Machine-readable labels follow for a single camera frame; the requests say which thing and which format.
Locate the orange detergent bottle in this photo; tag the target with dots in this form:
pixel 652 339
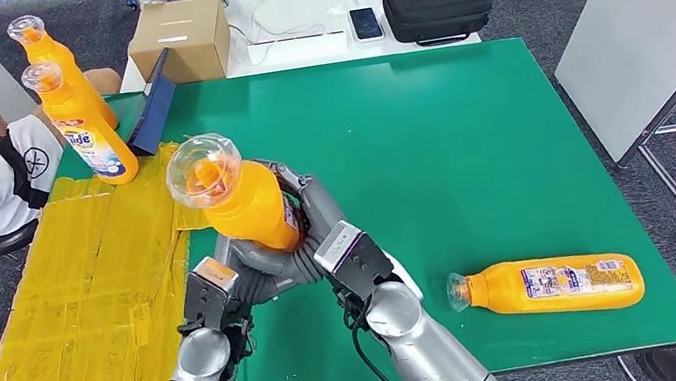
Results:
pixel 553 287
pixel 52 51
pixel 93 145
pixel 247 209

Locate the black zip carrying case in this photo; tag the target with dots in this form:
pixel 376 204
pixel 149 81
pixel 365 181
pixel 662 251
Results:
pixel 436 3

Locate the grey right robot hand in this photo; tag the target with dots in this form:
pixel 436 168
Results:
pixel 320 208

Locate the black smartphone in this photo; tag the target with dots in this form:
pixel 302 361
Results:
pixel 367 24

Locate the green table mat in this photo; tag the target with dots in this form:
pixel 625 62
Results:
pixel 437 134

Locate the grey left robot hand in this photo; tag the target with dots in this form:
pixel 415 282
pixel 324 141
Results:
pixel 276 272

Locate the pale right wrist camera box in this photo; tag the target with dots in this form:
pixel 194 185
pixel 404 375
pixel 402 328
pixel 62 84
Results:
pixel 351 257

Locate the dark blue folded case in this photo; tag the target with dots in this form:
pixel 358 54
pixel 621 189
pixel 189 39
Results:
pixel 153 112

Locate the brown cardboard box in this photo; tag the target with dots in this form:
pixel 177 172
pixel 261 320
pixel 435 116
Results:
pixel 180 38

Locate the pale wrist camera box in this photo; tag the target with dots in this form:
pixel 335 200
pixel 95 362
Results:
pixel 351 257
pixel 209 292

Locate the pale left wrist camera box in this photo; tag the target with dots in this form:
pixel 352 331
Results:
pixel 209 292

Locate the white desk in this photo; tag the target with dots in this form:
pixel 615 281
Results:
pixel 303 13

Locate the yellow taped sheet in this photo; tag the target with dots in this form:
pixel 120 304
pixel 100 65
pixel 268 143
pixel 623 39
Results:
pixel 61 310

